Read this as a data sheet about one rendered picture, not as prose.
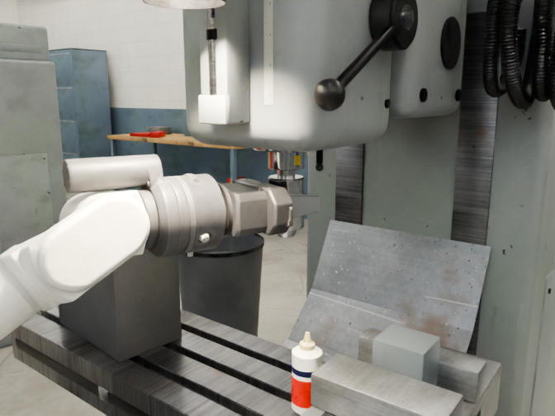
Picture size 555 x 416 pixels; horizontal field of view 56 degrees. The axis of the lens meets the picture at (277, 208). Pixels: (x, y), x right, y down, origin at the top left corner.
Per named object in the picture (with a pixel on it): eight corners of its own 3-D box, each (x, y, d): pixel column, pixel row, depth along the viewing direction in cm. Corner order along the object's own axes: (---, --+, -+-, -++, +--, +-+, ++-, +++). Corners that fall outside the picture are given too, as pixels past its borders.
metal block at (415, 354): (420, 404, 56) (424, 354, 55) (370, 386, 60) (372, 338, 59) (437, 384, 60) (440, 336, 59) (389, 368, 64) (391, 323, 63)
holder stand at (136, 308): (118, 363, 81) (110, 240, 77) (59, 322, 96) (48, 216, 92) (182, 338, 89) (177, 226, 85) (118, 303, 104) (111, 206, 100)
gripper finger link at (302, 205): (315, 215, 66) (274, 220, 63) (315, 190, 66) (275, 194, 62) (323, 217, 65) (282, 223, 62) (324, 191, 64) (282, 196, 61)
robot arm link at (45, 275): (164, 234, 52) (45, 325, 46) (136, 228, 59) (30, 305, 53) (127, 180, 49) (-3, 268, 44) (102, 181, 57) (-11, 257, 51)
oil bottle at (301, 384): (310, 420, 67) (311, 342, 64) (285, 408, 69) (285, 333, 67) (327, 405, 70) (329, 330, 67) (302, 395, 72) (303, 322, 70)
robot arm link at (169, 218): (196, 257, 55) (85, 276, 49) (160, 248, 64) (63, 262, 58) (187, 151, 54) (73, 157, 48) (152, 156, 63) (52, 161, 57)
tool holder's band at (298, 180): (311, 185, 65) (312, 177, 65) (282, 188, 63) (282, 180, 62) (290, 180, 69) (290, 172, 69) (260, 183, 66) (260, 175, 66)
